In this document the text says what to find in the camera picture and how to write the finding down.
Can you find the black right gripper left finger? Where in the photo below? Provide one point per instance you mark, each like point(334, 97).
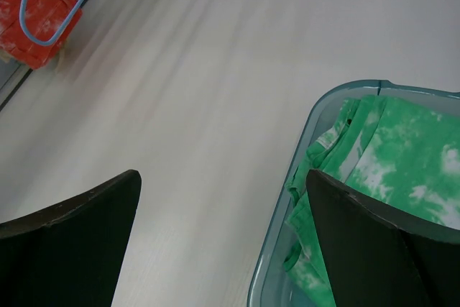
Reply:
point(70, 253)

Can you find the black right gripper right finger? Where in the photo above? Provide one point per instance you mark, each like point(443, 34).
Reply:
point(378, 255)

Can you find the red tie-dye trousers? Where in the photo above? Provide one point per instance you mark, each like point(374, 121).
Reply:
point(43, 18)

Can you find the teal plastic basket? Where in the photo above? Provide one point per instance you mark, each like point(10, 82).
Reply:
point(283, 275)

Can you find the green tie-dye garment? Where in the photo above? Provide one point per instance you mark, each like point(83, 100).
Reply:
point(395, 151)

